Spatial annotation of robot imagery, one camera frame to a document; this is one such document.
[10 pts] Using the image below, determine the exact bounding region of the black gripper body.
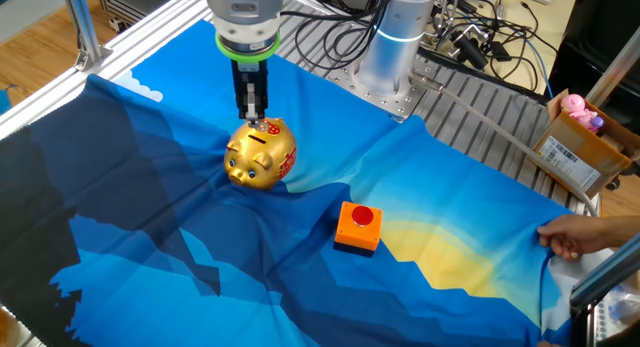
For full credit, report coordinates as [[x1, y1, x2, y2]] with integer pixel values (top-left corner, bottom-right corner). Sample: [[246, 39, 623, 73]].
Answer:
[[230, 59, 270, 119]]

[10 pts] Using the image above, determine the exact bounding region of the golden piggy bank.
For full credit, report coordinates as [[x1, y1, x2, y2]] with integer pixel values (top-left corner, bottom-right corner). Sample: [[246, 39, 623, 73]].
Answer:
[[222, 116, 298, 191]]

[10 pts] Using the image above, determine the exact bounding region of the blue mountain print cloth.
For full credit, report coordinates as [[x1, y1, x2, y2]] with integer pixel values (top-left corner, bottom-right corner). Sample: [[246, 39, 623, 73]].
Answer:
[[0, 19, 576, 347]]

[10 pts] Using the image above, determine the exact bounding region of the person's right forearm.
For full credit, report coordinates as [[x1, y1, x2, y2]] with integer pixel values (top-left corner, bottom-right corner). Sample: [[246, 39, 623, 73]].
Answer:
[[602, 214, 640, 251]]

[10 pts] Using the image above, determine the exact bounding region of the person's right hand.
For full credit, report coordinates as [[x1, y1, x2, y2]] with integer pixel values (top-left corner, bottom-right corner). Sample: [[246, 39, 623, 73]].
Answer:
[[536, 214, 609, 262]]

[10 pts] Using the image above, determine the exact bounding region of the silver base mounting plate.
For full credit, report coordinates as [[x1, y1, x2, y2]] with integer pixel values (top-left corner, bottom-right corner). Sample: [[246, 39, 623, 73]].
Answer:
[[327, 61, 431, 122]]

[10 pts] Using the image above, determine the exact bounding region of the black striped metal rack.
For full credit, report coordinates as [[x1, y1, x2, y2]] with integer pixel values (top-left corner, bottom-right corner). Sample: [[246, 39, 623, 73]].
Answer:
[[96, 0, 201, 34]]

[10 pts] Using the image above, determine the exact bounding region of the orange box red button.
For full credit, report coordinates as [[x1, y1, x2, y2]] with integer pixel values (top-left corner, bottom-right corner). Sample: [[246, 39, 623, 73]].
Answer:
[[333, 200, 385, 258]]

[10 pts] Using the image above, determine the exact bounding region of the pink plastic toy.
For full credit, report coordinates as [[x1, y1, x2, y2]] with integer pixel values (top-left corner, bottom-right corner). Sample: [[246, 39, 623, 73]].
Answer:
[[559, 93, 599, 131]]

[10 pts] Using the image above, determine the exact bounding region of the cardboard box with barcode label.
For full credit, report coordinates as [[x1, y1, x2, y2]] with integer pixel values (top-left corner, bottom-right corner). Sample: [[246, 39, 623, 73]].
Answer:
[[528, 88, 640, 201]]

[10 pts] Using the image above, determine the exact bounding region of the beige desk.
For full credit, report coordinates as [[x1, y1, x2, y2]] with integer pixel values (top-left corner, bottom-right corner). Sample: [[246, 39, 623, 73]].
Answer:
[[424, 0, 584, 96]]

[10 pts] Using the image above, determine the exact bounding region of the black cabinet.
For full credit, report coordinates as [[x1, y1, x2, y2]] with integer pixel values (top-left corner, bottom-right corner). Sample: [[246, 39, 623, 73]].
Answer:
[[547, 0, 640, 121]]

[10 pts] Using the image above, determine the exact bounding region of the clear plastic bag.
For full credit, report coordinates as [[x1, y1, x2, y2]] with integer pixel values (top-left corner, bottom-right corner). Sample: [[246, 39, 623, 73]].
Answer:
[[592, 286, 640, 333]]

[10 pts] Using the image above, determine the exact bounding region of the green wrist adapter ring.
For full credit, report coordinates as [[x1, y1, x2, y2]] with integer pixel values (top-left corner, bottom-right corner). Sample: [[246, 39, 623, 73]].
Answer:
[[214, 30, 283, 65]]

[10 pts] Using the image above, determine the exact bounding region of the aluminium table edge rail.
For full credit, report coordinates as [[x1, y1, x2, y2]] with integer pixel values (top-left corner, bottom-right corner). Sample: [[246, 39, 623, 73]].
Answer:
[[0, 0, 216, 138]]

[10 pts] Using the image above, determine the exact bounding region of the black cable bundle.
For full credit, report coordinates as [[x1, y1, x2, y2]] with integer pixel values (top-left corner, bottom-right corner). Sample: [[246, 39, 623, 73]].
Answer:
[[279, 0, 399, 72]]

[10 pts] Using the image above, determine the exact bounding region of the aluminium frame post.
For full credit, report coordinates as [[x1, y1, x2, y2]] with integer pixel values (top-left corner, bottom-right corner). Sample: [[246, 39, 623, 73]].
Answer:
[[60, 0, 112, 72], [569, 234, 640, 313], [583, 24, 640, 108]]

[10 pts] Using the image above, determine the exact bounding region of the beige flexible hose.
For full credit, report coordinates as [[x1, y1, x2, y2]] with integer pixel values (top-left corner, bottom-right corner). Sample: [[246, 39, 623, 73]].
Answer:
[[409, 74, 601, 218]]

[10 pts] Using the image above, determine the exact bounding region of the black cable tangle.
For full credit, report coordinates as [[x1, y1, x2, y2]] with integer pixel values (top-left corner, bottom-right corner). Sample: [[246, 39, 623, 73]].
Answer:
[[424, 0, 561, 93]]

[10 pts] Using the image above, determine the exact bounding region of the blue cable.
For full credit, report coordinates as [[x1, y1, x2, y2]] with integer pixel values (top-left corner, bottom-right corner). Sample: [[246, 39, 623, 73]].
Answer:
[[519, 34, 556, 101]]

